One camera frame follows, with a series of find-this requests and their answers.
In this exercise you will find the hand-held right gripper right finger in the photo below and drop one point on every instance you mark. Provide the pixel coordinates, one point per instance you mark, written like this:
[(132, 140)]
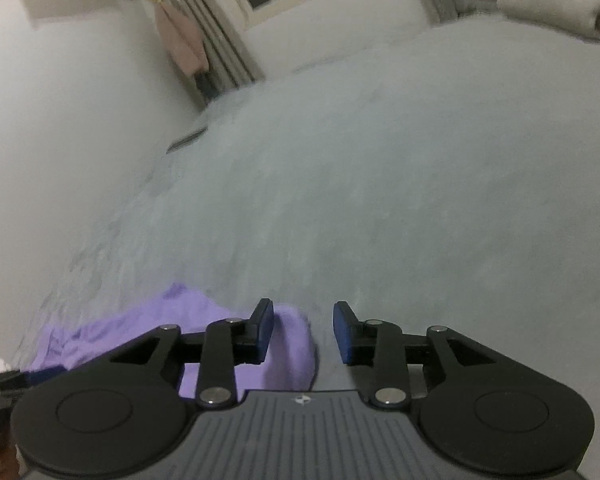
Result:
[(341, 334)]

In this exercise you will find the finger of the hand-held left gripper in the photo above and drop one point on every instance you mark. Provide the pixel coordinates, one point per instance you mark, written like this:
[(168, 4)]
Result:
[(42, 375)]

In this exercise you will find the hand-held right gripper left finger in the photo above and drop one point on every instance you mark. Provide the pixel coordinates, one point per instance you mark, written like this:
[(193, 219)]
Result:
[(265, 331)]

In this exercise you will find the purple pants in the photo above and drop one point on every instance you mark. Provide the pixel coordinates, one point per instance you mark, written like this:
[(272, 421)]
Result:
[(290, 350)]

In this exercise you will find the grey bed blanket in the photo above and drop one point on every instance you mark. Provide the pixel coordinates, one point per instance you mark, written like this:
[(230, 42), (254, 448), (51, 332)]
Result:
[(380, 160)]

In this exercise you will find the black smartphone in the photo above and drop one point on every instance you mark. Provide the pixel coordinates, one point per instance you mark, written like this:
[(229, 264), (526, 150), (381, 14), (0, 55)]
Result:
[(187, 141)]

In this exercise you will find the dark hanging garment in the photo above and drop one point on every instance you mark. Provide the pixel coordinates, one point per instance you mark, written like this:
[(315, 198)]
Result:
[(207, 85)]

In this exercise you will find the pink hanging garment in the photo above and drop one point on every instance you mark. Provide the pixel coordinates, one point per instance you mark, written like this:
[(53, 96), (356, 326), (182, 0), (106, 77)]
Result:
[(182, 40)]

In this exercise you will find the large grey folded quilt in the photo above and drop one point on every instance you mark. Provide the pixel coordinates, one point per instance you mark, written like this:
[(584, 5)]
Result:
[(555, 10)]

